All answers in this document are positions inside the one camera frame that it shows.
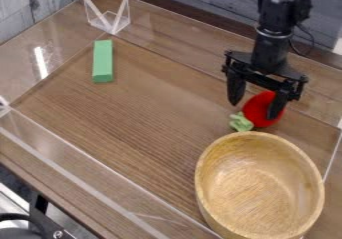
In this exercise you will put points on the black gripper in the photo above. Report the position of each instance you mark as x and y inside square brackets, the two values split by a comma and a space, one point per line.
[284, 77]

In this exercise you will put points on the clear acrylic tray walls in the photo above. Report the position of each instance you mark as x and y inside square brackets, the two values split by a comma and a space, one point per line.
[110, 149]

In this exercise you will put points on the green rectangular block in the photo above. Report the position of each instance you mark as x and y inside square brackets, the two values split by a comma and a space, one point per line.
[102, 65]

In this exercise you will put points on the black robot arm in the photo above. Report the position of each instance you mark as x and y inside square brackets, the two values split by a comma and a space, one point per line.
[265, 67]

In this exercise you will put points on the red plush strawberry toy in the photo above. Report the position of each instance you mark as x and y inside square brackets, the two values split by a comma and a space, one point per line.
[253, 115]

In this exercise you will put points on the wooden bowl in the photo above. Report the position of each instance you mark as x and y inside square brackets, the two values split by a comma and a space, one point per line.
[259, 186]

